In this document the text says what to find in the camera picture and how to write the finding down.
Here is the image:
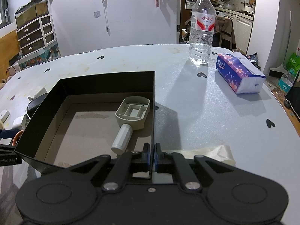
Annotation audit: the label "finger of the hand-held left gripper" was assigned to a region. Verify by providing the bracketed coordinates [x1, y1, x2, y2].
[0, 130, 21, 139]

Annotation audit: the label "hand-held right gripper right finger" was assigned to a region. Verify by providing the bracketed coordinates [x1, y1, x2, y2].
[153, 143, 235, 191]

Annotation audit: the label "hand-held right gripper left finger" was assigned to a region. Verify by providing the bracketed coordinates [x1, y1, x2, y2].
[67, 142, 152, 191]

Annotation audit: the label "orange and white scissors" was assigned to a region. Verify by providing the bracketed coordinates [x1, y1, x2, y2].
[12, 130, 24, 146]

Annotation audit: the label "dark rounded glossy object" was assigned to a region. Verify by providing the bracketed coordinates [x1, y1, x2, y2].
[26, 94, 49, 120]

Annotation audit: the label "black cardboard box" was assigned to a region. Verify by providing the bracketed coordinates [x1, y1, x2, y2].
[14, 71, 156, 180]

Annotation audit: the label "white charger block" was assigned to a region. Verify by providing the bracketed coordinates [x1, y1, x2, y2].
[12, 114, 31, 130]

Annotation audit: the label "white plastic scoop device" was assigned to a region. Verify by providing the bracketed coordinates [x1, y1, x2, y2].
[111, 96, 151, 155]

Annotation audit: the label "white angular plastic piece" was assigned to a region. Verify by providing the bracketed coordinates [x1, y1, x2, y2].
[28, 87, 46, 101]

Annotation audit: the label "painted colourful cabinet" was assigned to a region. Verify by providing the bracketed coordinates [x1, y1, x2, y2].
[18, 43, 62, 71]

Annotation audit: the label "wooden panel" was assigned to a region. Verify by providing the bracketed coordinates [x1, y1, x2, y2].
[0, 30, 22, 80]

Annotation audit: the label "white drawer cabinet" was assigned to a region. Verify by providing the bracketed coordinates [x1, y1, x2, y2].
[16, 14, 57, 56]

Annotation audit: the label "purple floral tissue pack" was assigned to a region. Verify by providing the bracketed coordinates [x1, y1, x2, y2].
[215, 52, 266, 95]

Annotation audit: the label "glass fish tank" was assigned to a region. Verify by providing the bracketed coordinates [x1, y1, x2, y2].
[14, 0, 49, 30]

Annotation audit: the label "hanging tote bag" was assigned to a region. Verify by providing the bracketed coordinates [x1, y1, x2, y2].
[180, 28, 191, 44]

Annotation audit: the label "black patterned bag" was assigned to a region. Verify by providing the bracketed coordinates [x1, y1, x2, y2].
[246, 53, 261, 69]

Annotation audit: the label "clear water bottle red label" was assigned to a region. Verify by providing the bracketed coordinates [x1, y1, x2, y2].
[189, 0, 216, 65]

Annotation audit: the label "chair with brown jacket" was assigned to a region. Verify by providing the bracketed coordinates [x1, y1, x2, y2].
[215, 15, 237, 50]

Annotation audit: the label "dark flat object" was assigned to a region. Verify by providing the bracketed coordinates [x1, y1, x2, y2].
[284, 74, 300, 119]

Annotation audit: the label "water bottle green label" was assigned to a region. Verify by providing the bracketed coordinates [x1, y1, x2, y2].
[278, 69, 296, 95]

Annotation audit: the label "white kitchen counter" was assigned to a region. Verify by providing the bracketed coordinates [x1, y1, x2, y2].
[214, 5, 255, 52]

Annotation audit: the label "green plastic bag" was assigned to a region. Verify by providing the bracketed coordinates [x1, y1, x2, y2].
[287, 52, 300, 69]

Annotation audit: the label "white hanging cable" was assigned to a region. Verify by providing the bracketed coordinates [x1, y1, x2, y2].
[102, 0, 111, 36]

